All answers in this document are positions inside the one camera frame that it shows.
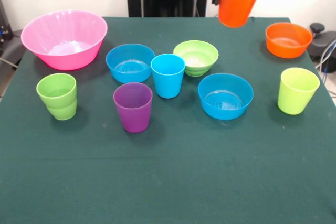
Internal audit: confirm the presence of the dark green table cloth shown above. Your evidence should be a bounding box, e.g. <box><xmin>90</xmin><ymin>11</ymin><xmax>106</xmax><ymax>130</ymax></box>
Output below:
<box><xmin>0</xmin><ymin>16</ymin><xmax>336</xmax><ymax>224</ymax></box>

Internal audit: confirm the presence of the blue cup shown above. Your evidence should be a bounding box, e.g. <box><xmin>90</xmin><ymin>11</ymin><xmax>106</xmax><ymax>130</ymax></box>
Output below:
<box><xmin>150</xmin><ymin>54</ymin><xmax>186</xmax><ymax>100</ymax></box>

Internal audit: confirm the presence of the yellow-green cup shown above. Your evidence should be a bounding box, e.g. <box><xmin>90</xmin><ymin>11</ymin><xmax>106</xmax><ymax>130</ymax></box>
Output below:
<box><xmin>277</xmin><ymin>67</ymin><xmax>321</xmax><ymax>116</ymax></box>

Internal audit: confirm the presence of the orange bowl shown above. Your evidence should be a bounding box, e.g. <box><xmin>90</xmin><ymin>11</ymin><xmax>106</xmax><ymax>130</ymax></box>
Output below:
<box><xmin>265</xmin><ymin>22</ymin><xmax>313</xmax><ymax>59</ymax></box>

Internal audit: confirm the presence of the blue cable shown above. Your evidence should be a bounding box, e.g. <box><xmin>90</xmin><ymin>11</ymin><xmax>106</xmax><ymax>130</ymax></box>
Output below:
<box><xmin>314</xmin><ymin>39</ymin><xmax>336</xmax><ymax>78</ymax></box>

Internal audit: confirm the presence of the large pink bowl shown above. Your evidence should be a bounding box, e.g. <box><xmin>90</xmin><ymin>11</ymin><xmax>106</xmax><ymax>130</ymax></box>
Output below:
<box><xmin>20</xmin><ymin>9</ymin><xmax>109</xmax><ymax>71</ymax></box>

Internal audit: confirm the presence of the blue bowl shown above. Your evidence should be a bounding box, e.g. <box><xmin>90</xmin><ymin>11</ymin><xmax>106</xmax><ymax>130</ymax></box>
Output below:
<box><xmin>105</xmin><ymin>43</ymin><xmax>156</xmax><ymax>84</ymax></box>
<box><xmin>197</xmin><ymin>72</ymin><xmax>255</xmax><ymax>121</ymax></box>

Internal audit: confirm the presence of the grey cable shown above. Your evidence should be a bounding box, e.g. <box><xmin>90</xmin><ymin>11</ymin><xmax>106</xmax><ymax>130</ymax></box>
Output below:
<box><xmin>0</xmin><ymin>57</ymin><xmax>18</xmax><ymax>70</ymax></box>

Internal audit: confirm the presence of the green bowl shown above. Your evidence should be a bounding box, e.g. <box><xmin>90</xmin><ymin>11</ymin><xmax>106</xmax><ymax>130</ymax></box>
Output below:
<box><xmin>173</xmin><ymin>39</ymin><xmax>219</xmax><ymax>77</ymax></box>

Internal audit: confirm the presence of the purple cup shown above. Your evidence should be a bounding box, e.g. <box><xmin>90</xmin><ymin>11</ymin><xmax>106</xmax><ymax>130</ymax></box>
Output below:
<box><xmin>113</xmin><ymin>82</ymin><xmax>153</xmax><ymax>133</ymax></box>

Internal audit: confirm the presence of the orange cup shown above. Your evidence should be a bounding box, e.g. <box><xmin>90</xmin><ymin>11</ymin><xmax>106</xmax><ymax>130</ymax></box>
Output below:
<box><xmin>218</xmin><ymin>0</ymin><xmax>263</xmax><ymax>28</ymax></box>

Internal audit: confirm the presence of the black device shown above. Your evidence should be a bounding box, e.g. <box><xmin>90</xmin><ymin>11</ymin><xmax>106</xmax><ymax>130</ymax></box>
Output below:
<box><xmin>0</xmin><ymin>0</ymin><xmax>14</xmax><ymax>44</ymax></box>

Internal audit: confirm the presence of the black office chair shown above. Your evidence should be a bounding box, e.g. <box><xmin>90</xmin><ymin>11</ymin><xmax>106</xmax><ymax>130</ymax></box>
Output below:
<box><xmin>307</xmin><ymin>23</ymin><xmax>336</xmax><ymax>65</ymax></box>

